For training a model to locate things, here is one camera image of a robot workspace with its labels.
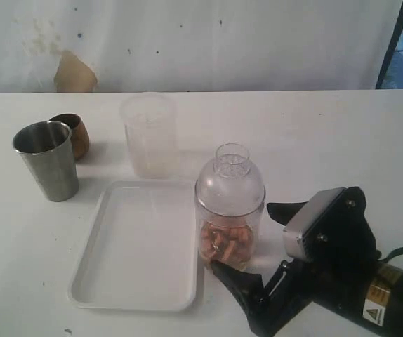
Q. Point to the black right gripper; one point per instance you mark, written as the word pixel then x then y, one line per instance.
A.
pixel 269 307

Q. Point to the clear plastic shaker cup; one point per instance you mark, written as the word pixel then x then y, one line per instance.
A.
pixel 229 214

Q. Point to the pile of brown cubes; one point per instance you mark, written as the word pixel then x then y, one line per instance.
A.
pixel 232 246

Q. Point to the clear domed shaker lid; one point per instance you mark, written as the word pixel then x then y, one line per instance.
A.
pixel 230 184

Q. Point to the stainless steel cup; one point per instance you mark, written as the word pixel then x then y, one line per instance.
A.
pixel 46 149

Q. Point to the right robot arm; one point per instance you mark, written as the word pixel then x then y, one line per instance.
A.
pixel 383 301

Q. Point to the white rectangular plastic tray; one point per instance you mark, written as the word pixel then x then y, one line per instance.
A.
pixel 141 251

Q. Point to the translucent frosted plastic cup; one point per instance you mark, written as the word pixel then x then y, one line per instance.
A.
pixel 150 127

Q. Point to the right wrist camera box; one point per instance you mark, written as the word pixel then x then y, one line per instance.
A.
pixel 331 229

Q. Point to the black metal window post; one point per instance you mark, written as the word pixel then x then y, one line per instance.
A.
pixel 391 48

